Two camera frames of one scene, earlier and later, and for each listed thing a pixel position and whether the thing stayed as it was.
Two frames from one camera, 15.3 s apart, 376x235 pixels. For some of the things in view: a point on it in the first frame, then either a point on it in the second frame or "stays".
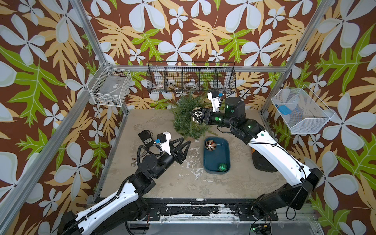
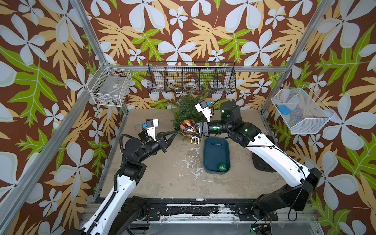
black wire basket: [191, 77] stays
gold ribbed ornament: [197, 115] → [195, 140]
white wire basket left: [109, 86] stays
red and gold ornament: [210, 145] → [185, 124]
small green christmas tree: [183, 121] stays
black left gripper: [175, 156] → [161, 143]
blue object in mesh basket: [284, 109] stays
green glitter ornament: [222, 167] stays
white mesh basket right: [303, 111] stays
